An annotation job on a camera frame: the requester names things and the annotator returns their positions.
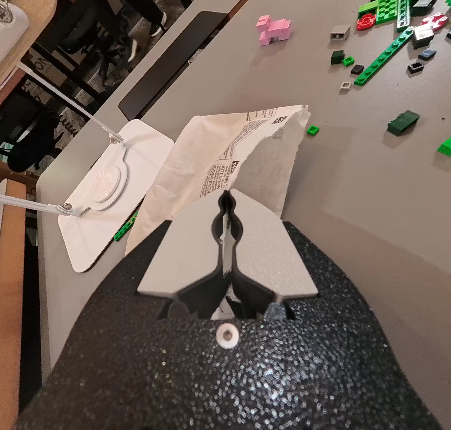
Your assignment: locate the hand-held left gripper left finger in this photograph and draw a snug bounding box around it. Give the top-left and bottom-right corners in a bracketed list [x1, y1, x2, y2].
[137, 189, 227, 299]

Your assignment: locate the dark green slope brick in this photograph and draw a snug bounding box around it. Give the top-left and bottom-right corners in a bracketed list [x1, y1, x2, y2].
[386, 110, 421, 135]

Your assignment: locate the grey square brick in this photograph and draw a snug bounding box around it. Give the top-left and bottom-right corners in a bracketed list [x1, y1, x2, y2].
[330, 24, 351, 43]

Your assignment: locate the grey desk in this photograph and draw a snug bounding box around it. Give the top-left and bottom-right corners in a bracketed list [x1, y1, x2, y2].
[35, 0, 451, 430]

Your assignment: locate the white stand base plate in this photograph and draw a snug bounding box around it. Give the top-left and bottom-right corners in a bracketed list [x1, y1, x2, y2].
[0, 0, 175, 272]

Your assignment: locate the narrow green plate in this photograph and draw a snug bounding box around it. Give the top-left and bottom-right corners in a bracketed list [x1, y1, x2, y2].
[396, 0, 411, 33]

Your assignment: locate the silver slope brick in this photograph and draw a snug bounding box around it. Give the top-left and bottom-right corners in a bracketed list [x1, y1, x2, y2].
[412, 26, 435, 49]

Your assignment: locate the wooden office table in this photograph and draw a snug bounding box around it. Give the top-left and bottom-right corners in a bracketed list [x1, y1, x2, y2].
[0, 178, 27, 423]

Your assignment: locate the pink toy pig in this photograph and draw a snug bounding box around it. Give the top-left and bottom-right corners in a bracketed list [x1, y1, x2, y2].
[256, 15, 293, 47]

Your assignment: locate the white paper bag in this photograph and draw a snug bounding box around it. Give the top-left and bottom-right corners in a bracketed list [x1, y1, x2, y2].
[125, 104, 312, 258]

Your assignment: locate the black rectangular mat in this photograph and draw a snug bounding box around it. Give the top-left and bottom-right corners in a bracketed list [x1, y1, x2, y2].
[118, 11, 229, 120]

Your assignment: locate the black office chair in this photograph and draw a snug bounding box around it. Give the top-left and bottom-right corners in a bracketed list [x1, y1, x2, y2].
[0, 95, 76, 177]

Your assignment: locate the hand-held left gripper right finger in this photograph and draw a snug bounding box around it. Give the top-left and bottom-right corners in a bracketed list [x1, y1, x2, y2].
[228, 189, 320, 302]

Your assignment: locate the green long plate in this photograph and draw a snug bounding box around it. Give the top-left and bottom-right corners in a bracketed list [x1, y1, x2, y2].
[354, 26, 414, 87]
[113, 211, 140, 242]

